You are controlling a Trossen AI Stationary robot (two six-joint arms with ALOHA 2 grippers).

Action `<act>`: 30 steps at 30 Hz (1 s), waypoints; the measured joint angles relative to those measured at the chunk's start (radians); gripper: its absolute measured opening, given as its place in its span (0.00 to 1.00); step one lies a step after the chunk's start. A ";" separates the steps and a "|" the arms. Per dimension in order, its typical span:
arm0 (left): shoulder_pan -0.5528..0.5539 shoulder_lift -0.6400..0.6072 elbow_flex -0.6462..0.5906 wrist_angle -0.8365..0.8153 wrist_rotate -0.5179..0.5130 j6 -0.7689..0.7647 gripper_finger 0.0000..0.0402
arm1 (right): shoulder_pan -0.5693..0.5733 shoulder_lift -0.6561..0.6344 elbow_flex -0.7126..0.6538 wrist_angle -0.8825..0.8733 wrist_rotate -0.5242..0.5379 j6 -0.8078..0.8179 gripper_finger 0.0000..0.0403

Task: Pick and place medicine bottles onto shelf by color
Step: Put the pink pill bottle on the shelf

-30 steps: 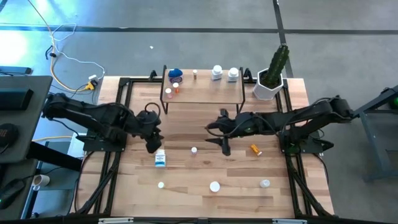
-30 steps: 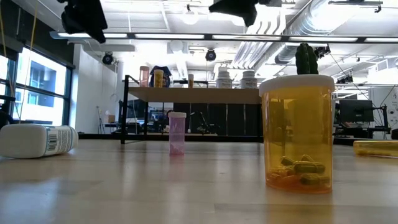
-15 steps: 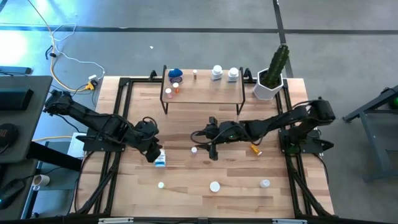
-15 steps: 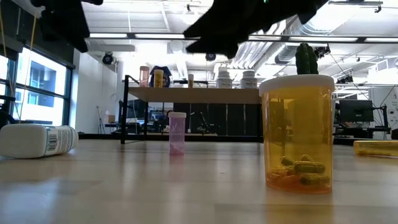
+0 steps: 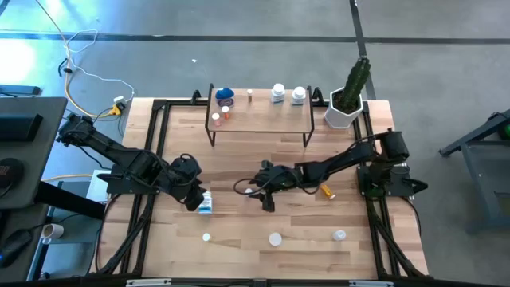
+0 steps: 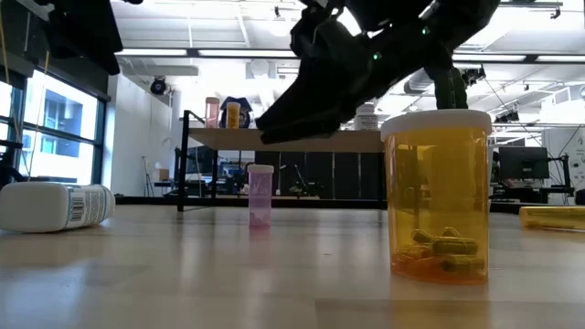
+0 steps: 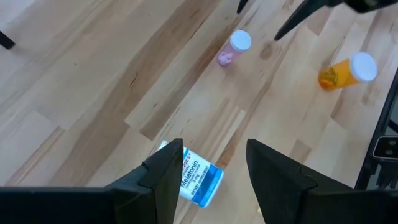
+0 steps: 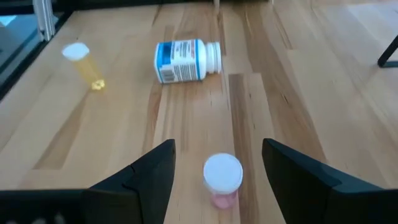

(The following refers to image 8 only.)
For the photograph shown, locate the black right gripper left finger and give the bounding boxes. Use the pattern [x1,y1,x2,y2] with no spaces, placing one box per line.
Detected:
[83,139,177,224]

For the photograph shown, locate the silver aluminium post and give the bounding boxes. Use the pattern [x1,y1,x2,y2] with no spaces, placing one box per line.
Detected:
[32,0,57,42]

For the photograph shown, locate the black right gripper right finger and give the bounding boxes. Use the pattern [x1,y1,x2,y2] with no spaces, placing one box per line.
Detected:
[262,138,398,224]

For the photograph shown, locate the wooden shelf black frame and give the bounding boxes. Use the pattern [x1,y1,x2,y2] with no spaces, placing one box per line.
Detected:
[377,34,398,68]

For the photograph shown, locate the yellow vial white cap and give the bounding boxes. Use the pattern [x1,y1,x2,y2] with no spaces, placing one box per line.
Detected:
[61,42,106,91]

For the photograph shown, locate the white melatonin bottle blue label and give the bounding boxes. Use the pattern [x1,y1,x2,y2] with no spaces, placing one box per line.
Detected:
[154,39,223,84]

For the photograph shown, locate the pink vial white cap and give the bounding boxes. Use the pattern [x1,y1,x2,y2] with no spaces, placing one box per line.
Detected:
[202,152,244,210]

